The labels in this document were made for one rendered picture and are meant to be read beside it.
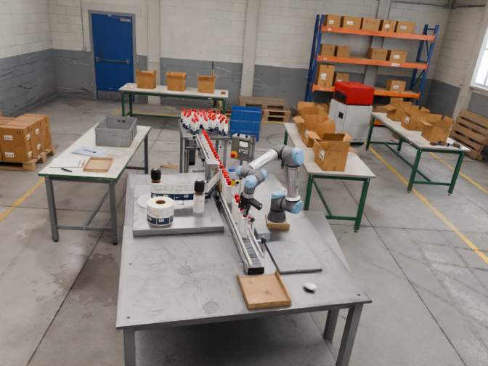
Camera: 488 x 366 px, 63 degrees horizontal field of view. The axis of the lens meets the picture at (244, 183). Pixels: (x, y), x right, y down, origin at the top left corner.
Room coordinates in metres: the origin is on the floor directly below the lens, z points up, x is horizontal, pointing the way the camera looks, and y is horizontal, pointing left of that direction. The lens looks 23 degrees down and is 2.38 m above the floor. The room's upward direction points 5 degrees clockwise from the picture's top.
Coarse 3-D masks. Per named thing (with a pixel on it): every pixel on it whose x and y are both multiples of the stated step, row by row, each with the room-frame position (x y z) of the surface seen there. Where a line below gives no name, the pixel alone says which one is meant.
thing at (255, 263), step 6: (228, 204) 3.01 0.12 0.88; (234, 228) 2.62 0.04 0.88; (246, 240) 2.46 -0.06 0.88; (246, 246) 2.38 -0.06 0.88; (252, 246) 2.38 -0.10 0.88; (252, 252) 2.31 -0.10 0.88; (246, 258) 2.23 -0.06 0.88; (252, 258) 2.24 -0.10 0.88; (258, 258) 2.25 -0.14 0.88; (252, 264) 2.17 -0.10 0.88; (258, 264) 2.17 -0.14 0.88
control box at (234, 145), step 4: (232, 136) 3.05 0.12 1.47; (236, 136) 3.05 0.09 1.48; (240, 136) 3.06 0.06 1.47; (244, 136) 3.07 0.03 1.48; (248, 136) 3.08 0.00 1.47; (232, 140) 3.04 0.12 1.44; (236, 140) 3.03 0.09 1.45; (244, 140) 3.00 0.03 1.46; (248, 140) 2.99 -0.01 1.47; (232, 144) 3.04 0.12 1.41; (236, 144) 3.03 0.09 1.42; (232, 148) 3.04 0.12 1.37; (236, 148) 3.03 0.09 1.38; (244, 148) 3.00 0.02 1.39; (248, 148) 2.99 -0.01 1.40; (236, 152) 3.02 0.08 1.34; (248, 152) 2.99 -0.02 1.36; (236, 156) 3.02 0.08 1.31; (240, 156) 3.01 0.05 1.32; (244, 156) 3.00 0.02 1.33; (248, 156) 2.99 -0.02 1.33; (244, 160) 3.01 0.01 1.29
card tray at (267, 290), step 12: (252, 276) 2.10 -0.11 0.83; (264, 276) 2.12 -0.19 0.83; (276, 276) 2.13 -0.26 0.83; (252, 288) 1.98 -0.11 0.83; (264, 288) 1.99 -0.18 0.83; (276, 288) 2.00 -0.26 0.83; (252, 300) 1.87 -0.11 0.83; (264, 300) 1.88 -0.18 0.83; (276, 300) 1.89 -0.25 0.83; (288, 300) 1.86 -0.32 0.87
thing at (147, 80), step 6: (138, 72) 8.15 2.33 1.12; (144, 72) 8.57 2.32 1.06; (150, 72) 8.59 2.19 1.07; (156, 72) 8.61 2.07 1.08; (138, 78) 8.24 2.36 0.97; (144, 78) 8.24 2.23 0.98; (150, 78) 8.24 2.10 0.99; (138, 84) 8.24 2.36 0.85; (144, 84) 8.24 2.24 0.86; (150, 84) 8.24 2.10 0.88
